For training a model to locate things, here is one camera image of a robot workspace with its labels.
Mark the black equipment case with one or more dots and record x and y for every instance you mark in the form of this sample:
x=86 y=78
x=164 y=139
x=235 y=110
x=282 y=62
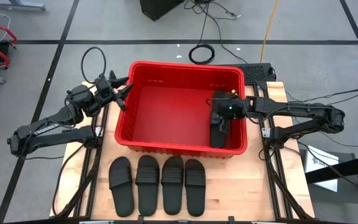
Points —
x=157 y=7

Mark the black rubber slide sandal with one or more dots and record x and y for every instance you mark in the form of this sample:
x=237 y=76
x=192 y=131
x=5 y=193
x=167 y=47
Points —
x=148 y=189
x=172 y=189
x=195 y=193
x=121 y=189
x=217 y=140

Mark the white printed paper sheet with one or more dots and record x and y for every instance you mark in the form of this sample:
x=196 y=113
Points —
x=322 y=174

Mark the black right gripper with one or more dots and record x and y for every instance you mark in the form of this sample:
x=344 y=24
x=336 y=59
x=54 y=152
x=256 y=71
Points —
x=232 y=109

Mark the black perforated metal box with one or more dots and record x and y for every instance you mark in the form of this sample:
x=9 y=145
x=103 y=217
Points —
x=253 y=73

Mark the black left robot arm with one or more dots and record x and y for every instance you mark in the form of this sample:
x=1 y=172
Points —
x=73 y=133

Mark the black table clamp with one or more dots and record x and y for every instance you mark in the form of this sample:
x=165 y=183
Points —
x=231 y=220
x=140 y=219

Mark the grey side stand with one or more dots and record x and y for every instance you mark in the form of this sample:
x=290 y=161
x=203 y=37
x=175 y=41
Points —
x=346 y=199

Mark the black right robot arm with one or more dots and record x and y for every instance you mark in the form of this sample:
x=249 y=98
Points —
x=303 y=109

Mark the grey metal stand base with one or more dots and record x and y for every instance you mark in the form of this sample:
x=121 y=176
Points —
x=17 y=4

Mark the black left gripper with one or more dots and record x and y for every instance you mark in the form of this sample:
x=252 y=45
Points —
x=104 y=88

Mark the red plastic bin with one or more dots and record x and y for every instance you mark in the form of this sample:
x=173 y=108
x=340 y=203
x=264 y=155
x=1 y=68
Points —
x=172 y=118

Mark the black metal bar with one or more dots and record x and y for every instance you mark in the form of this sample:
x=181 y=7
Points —
x=353 y=166

